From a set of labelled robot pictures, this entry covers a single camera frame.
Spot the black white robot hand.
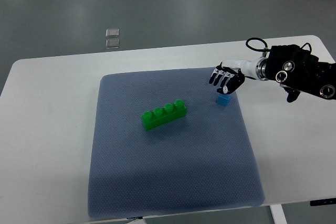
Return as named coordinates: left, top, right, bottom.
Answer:
left=209, top=58, right=267, bottom=95

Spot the small blue block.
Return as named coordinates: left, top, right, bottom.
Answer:
left=216, top=94, right=231, bottom=106

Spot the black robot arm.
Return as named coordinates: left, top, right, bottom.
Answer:
left=246, top=37, right=335, bottom=103

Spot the long green block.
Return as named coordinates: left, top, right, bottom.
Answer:
left=141, top=99, right=186, bottom=131

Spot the blue-grey mesh mat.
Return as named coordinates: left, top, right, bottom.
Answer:
left=88, top=68, right=265, bottom=219

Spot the lower floor metal plate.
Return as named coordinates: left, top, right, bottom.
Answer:
left=106, top=38, right=120, bottom=49

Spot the floor metal plate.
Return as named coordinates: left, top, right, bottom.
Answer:
left=106, top=28, right=120, bottom=38
left=106, top=38, right=120, bottom=49

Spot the upper floor metal plate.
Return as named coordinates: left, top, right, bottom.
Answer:
left=106, top=28, right=120, bottom=38

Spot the white table leg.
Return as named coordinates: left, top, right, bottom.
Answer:
left=269, top=204, right=287, bottom=224

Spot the black table control panel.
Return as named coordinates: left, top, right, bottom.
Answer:
left=310, top=198, right=336, bottom=207

